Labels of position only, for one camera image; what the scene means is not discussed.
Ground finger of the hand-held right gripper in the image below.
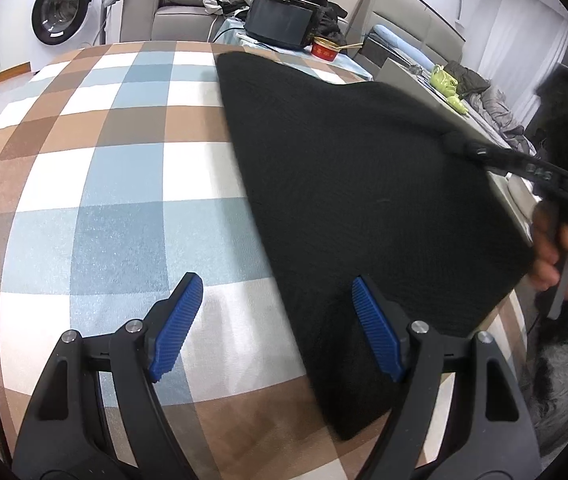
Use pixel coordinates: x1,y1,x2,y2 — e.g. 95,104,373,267
441,131,510,172

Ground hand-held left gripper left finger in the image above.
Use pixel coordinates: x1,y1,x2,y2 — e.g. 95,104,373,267
11,272,203,480

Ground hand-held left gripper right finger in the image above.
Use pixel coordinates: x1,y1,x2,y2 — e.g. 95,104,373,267
351,276,544,480

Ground black knit sweater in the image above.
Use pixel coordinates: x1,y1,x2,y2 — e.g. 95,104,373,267
215,51,537,442

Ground dark grey clothes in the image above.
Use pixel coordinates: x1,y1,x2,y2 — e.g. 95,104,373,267
446,62,535,156

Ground white curtain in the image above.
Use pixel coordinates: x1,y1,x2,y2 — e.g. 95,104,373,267
479,10,568,126

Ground light blue pillow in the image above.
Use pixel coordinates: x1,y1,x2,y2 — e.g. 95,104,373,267
371,24,415,48

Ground grey corner sofa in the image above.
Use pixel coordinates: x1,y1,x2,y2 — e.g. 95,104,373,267
346,0,535,156

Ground checkered blanket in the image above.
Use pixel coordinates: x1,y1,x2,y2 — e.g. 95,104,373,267
0,40,540,480

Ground red bowl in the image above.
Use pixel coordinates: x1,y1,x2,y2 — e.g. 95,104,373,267
312,36,345,62

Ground white washing machine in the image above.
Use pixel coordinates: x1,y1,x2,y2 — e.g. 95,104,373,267
28,0,114,73

